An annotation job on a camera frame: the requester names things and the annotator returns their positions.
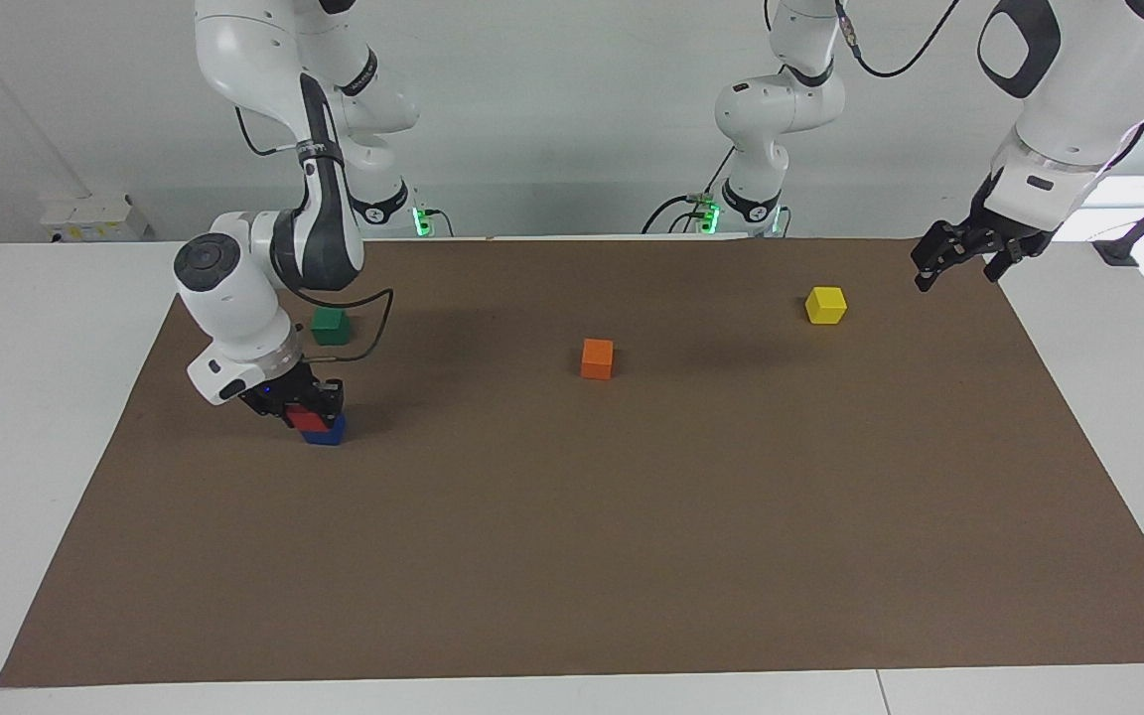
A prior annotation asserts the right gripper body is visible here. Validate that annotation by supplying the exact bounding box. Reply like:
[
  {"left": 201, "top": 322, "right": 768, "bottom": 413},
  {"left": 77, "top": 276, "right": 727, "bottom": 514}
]
[{"left": 238, "top": 361, "right": 322, "bottom": 415}]

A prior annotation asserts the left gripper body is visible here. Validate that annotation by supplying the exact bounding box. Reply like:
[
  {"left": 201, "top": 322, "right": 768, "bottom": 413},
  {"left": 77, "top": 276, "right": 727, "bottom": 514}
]
[{"left": 967, "top": 169, "right": 1061, "bottom": 258}]

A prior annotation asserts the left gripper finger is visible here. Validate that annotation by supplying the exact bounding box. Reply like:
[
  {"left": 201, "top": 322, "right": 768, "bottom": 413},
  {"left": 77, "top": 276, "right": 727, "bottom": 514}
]
[
  {"left": 982, "top": 241, "right": 1043, "bottom": 284},
  {"left": 910, "top": 219, "right": 989, "bottom": 293}
]

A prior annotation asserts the green block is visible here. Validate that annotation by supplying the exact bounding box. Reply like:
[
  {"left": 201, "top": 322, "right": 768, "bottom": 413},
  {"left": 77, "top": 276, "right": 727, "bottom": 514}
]
[{"left": 311, "top": 307, "right": 352, "bottom": 347}]

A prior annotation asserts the yellow block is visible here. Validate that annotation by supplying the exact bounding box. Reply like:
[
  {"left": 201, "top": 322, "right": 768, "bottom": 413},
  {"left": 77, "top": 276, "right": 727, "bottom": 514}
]
[{"left": 804, "top": 285, "right": 849, "bottom": 326}]

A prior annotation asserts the white socket box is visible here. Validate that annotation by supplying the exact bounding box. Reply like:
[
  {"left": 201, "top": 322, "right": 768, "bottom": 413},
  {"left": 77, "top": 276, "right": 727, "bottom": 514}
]
[{"left": 40, "top": 193, "right": 150, "bottom": 244}]

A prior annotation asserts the black cable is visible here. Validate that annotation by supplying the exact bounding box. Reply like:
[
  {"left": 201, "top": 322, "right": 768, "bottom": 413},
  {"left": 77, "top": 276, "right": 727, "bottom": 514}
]
[
  {"left": 279, "top": 286, "right": 396, "bottom": 364},
  {"left": 641, "top": 147, "right": 738, "bottom": 236},
  {"left": 833, "top": 0, "right": 962, "bottom": 79},
  {"left": 233, "top": 103, "right": 297, "bottom": 160}
]

